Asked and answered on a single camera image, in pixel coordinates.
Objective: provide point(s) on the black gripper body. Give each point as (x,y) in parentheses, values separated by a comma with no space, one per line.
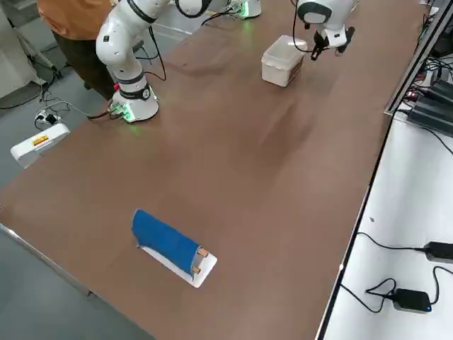
(321,39)

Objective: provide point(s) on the translucent plastic box lid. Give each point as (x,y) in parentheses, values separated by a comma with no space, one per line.
(285,51)

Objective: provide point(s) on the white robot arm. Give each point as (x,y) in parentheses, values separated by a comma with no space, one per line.
(120,53)
(251,8)

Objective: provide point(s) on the white control box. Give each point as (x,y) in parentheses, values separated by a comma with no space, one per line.
(42,141)

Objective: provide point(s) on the large black power brick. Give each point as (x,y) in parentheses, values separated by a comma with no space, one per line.
(442,90)
(435,113)

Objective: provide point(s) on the black power adapter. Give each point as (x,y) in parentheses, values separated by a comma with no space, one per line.
(412,300)
(440,251)

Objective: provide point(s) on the blue cloth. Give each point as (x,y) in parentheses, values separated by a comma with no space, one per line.
(163,241)

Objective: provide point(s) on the white flat holder tray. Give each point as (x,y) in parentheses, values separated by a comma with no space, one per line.
(205,271)

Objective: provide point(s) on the person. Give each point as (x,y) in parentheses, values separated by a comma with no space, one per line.
(70,17)

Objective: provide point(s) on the white power strip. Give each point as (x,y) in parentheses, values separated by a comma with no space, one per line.
(44,118)

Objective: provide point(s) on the grey cabinet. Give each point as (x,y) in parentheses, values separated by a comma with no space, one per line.
(14,53)

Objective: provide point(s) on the aluminium frame post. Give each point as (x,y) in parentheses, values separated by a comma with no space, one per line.
(419,58)

